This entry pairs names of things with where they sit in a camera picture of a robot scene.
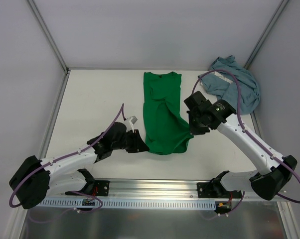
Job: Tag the aluminium frame post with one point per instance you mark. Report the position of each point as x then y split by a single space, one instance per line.
266 32
47 34

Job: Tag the white slotted cable duct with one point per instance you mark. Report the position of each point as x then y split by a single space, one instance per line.
129 204

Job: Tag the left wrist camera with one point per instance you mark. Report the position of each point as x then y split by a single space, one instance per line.
130 122

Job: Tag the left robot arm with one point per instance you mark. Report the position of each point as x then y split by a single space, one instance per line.
37 178

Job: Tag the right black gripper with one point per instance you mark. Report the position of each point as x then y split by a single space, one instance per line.
194 122

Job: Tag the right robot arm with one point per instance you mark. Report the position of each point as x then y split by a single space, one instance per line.
272 171

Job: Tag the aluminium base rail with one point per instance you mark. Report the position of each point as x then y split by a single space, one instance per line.
132 188

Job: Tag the green t shirt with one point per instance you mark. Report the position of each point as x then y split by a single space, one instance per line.
166 131

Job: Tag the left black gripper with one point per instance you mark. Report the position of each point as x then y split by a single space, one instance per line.
134 141

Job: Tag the left aluminium frame post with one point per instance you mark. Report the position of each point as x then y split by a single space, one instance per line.
47 34

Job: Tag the right aluminium frame post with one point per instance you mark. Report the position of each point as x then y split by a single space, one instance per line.
266 32

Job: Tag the blue grey t shirt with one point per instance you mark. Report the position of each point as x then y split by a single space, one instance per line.
231 82

